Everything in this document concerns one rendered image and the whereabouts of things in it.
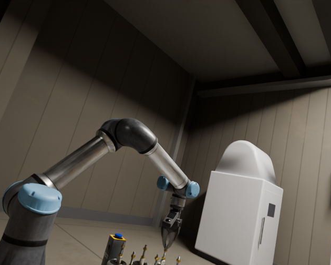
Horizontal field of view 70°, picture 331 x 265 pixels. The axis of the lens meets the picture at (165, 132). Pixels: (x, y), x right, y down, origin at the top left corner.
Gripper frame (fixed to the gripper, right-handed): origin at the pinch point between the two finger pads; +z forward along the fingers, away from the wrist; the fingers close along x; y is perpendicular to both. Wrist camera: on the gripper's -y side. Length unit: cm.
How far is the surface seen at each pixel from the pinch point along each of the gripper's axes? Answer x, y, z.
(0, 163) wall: 193, 51, -9
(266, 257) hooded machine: -67, 171, 14
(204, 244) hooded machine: -2, 163, 20
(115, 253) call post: 23.4, -5.3, 10.3
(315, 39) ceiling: -80, 147, -237
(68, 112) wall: 174, 91, -82
